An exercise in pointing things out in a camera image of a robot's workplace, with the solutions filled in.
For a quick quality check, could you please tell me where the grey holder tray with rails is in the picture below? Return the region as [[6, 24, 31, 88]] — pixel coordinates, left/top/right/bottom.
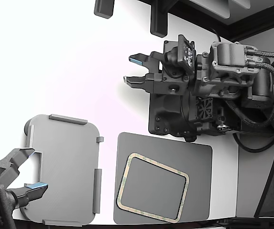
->
[[23, 114, 104, 227]]

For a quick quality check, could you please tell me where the large light grey panel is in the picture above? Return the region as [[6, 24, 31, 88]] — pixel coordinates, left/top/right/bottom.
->
[[189, 0, 232, 20]]

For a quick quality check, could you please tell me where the black enclosure frame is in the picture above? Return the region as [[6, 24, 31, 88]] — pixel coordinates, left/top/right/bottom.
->
[[136, 0, 274, 42]]

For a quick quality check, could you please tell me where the black diagonal strut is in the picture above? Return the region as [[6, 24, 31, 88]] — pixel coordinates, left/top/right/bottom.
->
[[254, 135, 274, 218]]

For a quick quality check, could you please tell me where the thin black cable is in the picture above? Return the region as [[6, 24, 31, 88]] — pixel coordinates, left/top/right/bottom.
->
[[232, 132, 274, 153], [209, 27, 222, 42]]

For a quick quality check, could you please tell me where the black table edge trim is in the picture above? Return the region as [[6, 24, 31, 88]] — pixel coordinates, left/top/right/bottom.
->
[[198, 215, 274, 229]]

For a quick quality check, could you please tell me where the black six-joint robot arm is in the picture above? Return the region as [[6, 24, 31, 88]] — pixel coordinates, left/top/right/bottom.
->
[[148, 42, 274, 143]]

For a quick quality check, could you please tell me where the long black stand foot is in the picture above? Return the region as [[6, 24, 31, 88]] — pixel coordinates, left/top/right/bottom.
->
[[150, 0, 169, 38]]

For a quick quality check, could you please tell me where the dark grey flat plate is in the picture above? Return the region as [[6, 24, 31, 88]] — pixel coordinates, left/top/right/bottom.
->
[[113, 132, 213, 225]]

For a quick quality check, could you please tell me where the beige rectangular frame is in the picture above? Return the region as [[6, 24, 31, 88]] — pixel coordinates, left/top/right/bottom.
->
[[116, 152, 190, 224]]

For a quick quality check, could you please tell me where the small light grey panel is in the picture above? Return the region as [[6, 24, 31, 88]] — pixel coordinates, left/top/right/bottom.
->
[[232, 0, 252, 9]]

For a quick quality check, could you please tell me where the short black stand foot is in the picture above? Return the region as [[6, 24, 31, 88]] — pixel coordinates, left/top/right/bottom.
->
[[93, 0, 115, 19]]

